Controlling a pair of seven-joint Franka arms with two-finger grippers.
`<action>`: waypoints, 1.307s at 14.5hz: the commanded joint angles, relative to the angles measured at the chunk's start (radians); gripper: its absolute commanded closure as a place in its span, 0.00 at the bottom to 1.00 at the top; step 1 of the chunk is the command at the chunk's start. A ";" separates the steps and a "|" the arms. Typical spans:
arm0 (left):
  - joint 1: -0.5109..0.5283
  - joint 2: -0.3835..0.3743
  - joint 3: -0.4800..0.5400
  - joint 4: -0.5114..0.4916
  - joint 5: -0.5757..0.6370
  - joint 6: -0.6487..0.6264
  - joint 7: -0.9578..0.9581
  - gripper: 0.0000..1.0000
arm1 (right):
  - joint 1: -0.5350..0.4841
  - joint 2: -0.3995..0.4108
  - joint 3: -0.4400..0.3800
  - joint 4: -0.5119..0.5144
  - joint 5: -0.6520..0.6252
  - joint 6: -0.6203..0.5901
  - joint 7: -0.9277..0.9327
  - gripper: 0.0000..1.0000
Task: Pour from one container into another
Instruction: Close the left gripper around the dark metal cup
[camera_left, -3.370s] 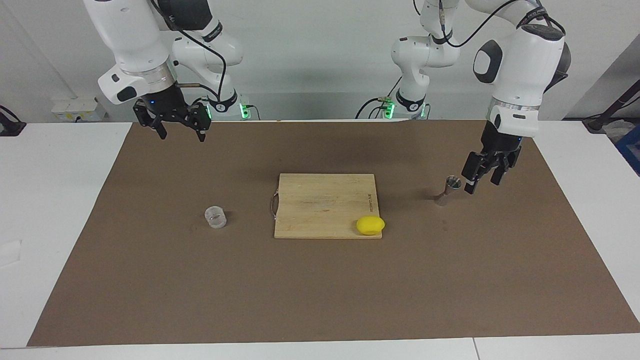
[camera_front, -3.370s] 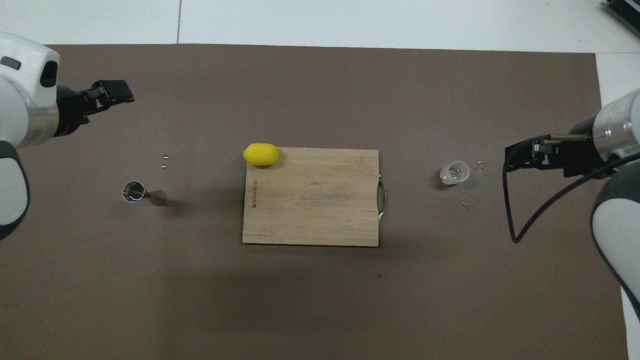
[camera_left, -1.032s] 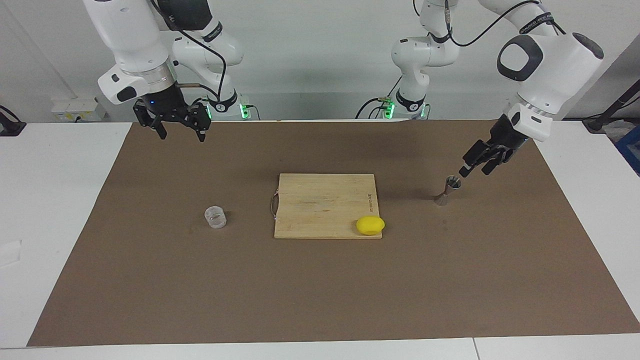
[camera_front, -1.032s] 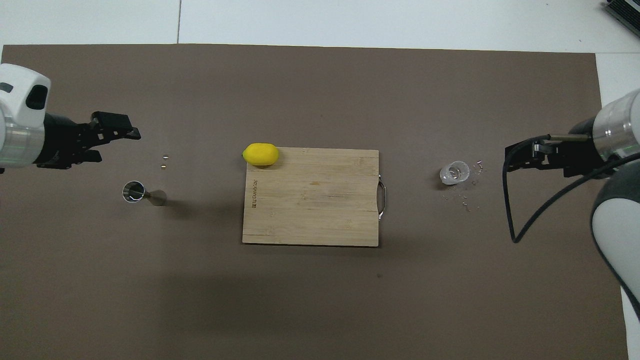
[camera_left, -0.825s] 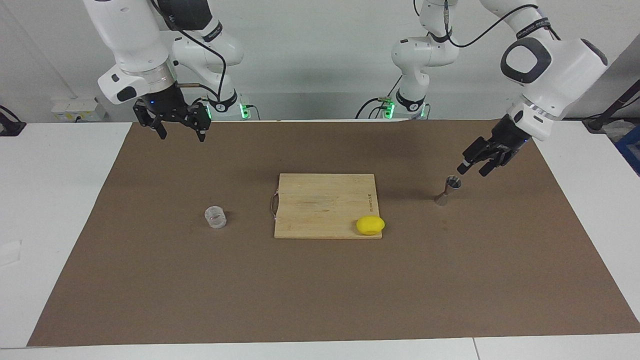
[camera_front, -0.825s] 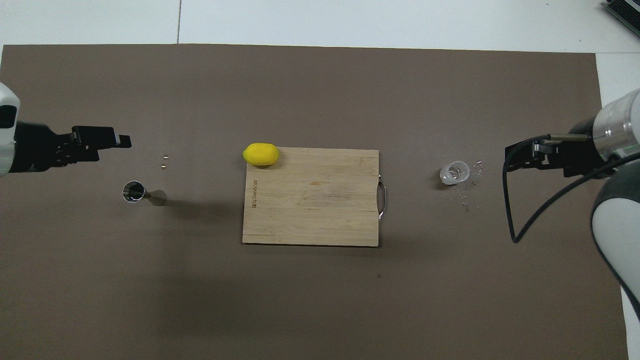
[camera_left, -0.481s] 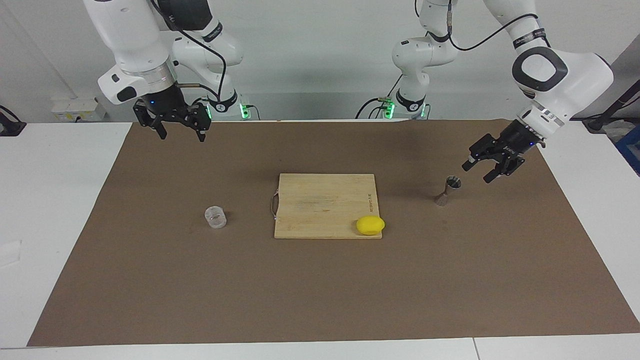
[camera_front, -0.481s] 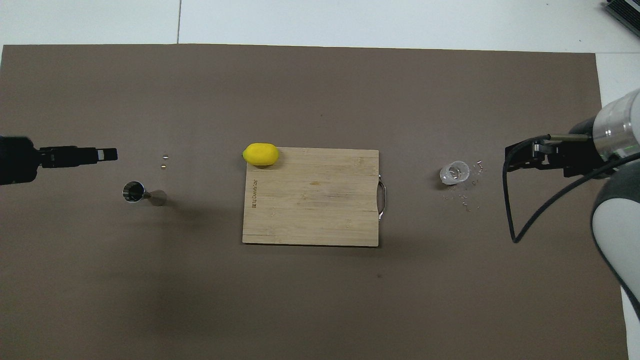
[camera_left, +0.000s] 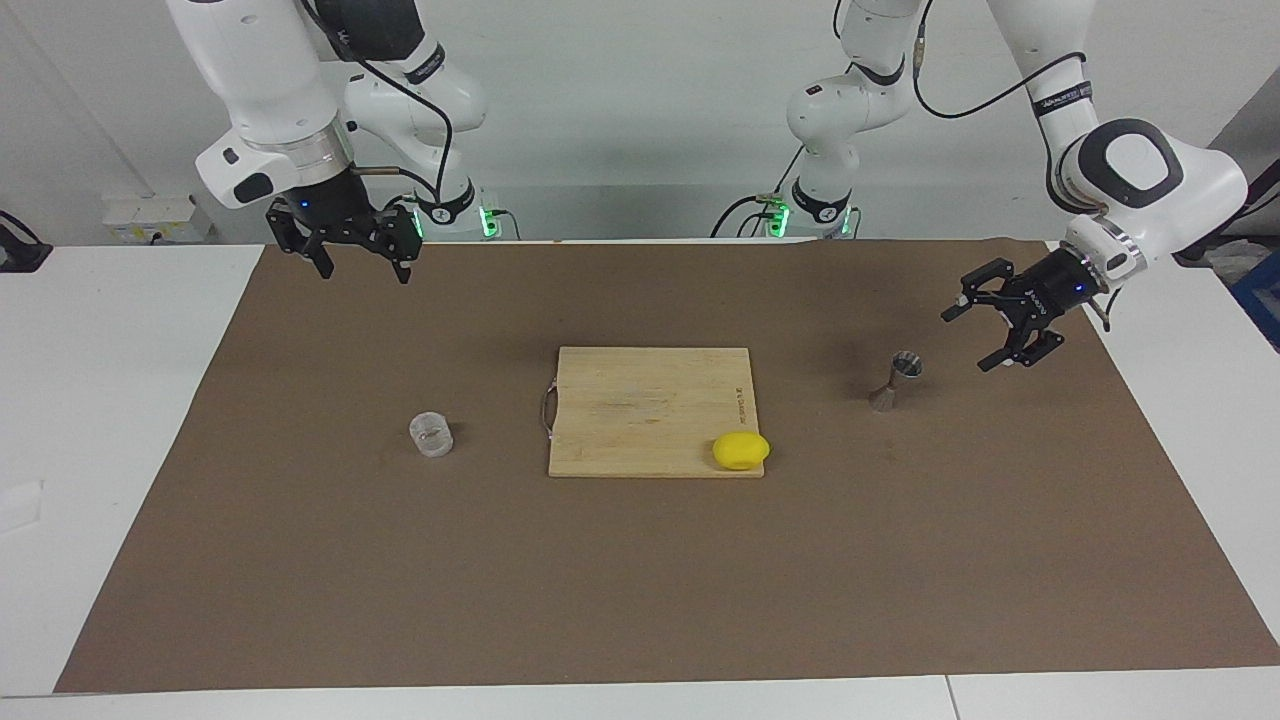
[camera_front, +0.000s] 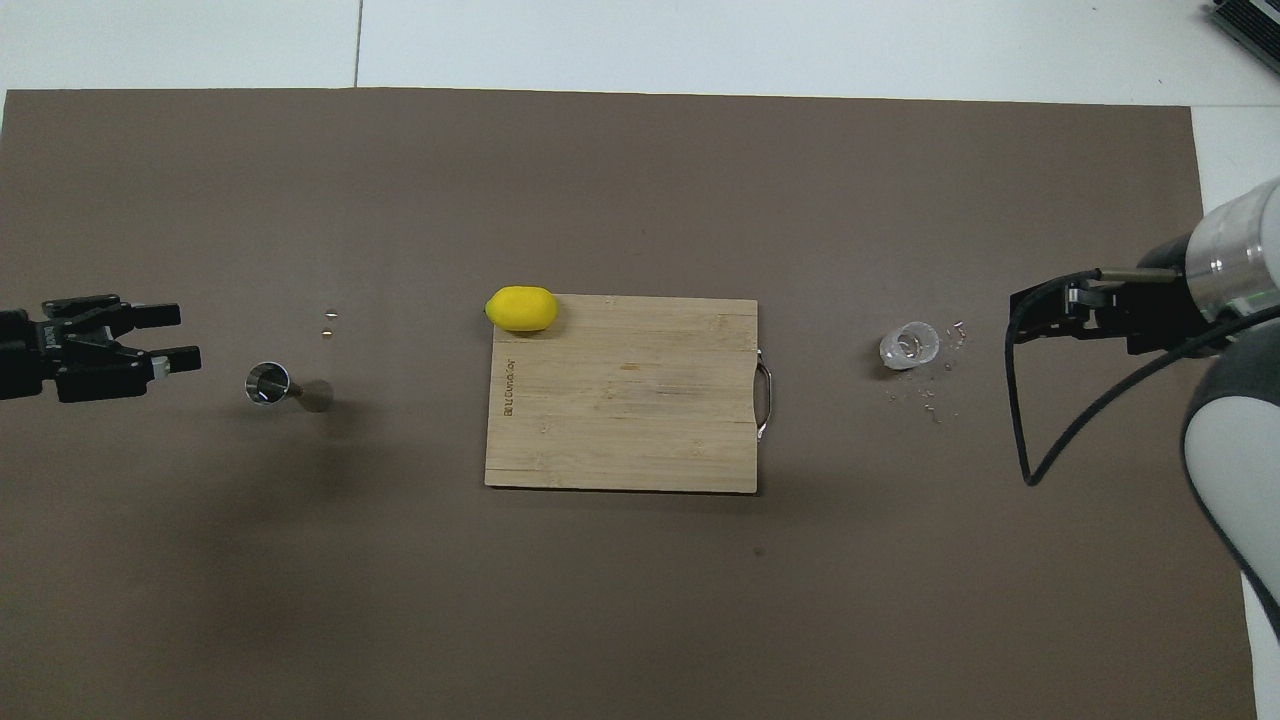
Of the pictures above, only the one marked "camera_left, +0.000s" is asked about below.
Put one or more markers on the black clamp base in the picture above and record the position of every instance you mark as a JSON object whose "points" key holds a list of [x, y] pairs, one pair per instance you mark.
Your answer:
{"points": [[20, 250]]}

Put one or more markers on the steel double jigger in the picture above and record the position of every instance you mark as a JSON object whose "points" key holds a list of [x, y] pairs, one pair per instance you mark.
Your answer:
{"points": [[906, 368]]}

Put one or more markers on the blue crate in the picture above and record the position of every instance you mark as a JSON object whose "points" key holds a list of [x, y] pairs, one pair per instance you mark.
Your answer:
{"points": [[1262, 300]]}

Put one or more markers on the white tape piece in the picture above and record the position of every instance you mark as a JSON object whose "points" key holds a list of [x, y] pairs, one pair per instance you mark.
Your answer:
{"points": [[20, 505]]}

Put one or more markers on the black stand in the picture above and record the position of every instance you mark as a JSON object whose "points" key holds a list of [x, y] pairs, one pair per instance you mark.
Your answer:
{"points": [[1198, 252]]}

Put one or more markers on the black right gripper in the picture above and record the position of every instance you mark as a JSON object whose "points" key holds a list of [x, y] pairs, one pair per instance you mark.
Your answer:
{"points": [[335, 205]]}

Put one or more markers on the white wall socket box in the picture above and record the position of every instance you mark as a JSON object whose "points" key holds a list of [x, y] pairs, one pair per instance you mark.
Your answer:
{"points": [[155, 218]]}

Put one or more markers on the yellow lemon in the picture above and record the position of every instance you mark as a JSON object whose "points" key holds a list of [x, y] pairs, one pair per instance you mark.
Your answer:
{"points": [[741, 451]]}

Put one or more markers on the small clear glass cup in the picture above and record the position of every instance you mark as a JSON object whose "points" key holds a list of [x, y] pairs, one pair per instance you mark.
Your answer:
{"points": [[431, 436]]}

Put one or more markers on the brown table mat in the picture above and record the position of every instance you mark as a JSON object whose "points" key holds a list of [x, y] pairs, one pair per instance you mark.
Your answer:
{"points": [[400, 580]]}

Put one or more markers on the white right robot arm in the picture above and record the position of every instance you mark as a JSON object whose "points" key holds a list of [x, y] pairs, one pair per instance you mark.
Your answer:
{"points": [[260, 80]]}

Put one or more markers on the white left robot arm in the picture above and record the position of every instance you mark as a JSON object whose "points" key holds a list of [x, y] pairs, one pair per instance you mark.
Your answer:
{"points": [[1190, 190]]}

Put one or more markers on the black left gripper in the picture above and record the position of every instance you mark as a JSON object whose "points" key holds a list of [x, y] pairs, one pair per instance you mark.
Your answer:
{"points": [[1062, 285]]}

